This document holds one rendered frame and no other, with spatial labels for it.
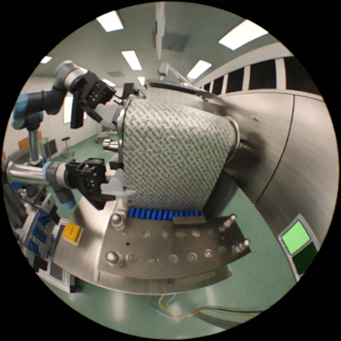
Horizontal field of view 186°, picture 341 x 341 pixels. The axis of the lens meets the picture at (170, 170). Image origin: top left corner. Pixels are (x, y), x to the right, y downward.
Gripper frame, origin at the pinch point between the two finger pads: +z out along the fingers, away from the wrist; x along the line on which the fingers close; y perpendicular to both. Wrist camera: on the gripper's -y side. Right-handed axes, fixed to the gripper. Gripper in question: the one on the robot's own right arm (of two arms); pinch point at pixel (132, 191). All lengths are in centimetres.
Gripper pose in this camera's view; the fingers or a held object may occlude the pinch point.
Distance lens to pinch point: 27.8
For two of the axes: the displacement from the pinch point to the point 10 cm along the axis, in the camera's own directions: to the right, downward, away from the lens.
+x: -1.0, -5.1, 8.6
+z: 9.8, 1.0, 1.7
